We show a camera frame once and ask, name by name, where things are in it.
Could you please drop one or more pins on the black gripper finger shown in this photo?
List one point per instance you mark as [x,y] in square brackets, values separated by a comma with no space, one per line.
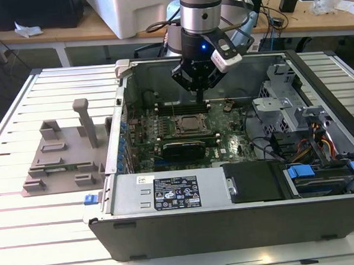
[182,77]
[214,78]

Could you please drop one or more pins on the silver CPU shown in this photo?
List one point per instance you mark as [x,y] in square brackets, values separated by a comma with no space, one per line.
[192,123]

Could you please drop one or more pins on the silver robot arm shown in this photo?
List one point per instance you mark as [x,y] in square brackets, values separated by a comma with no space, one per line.
[200,15]

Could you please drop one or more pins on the CPU socket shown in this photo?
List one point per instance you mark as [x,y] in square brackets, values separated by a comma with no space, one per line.
[177,117]

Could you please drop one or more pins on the black RAM slot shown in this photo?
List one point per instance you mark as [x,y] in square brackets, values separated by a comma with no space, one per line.
[182,112]
[181,109]
[189,134]
[181,105]

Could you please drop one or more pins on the coin cell battery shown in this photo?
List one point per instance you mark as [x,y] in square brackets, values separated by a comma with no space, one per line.
[227,106]

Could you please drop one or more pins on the pale blue teach pendant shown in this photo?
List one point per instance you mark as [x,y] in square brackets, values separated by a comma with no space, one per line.
[247,31]

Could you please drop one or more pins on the silver drive cage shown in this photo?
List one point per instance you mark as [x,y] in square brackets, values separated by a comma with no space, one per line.
[272,103]

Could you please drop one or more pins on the green motherboard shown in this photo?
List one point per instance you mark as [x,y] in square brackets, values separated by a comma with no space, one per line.
[234,141]

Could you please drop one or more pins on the white plastic box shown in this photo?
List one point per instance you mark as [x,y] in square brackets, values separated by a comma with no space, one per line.
[135,13]

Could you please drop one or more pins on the black graphics card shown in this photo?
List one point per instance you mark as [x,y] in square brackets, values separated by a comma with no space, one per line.
[184,151]

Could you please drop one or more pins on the small black box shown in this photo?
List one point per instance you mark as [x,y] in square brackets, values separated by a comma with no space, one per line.
[287,3]

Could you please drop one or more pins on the black drive bay cover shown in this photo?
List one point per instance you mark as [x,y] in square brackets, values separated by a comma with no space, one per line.
[253,182]

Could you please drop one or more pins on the wooden desk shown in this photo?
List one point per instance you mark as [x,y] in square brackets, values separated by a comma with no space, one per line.
[71,32]

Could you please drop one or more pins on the hard disk in blue carrier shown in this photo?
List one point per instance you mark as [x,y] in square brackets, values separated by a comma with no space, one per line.
[299,172]

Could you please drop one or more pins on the silver power supply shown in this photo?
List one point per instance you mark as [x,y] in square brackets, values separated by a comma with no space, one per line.
[132,194]

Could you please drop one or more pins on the grey parts rack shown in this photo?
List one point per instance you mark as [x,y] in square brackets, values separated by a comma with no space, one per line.
[67,138]

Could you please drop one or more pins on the clear plastic bag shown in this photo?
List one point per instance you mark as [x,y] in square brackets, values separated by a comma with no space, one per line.
[324,5]

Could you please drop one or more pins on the green RAM stick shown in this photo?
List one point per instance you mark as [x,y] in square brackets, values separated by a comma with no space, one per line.
[63,168]

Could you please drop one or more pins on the blue case latch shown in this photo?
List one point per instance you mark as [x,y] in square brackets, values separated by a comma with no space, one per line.
[90,200]

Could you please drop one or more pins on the black computer tower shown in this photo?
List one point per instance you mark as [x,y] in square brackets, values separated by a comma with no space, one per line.
[34,12]

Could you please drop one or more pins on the crumpled white paper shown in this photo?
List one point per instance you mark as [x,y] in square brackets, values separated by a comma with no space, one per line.
[26,30]

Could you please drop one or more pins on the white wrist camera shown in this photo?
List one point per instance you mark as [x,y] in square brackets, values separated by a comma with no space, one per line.
[225,61]

